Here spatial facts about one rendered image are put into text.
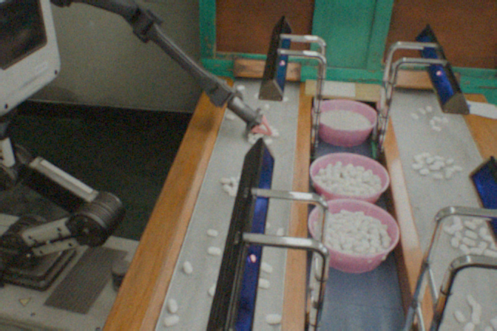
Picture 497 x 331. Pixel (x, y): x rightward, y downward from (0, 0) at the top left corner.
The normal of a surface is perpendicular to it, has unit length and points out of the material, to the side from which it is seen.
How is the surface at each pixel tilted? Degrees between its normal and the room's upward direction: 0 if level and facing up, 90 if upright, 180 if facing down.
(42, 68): 90
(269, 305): 0
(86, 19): 90
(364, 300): 0
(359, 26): 90
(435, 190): 0
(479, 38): 90
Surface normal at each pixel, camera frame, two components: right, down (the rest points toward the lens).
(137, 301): 0.03, -0.84
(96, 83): -0.09, 0.54
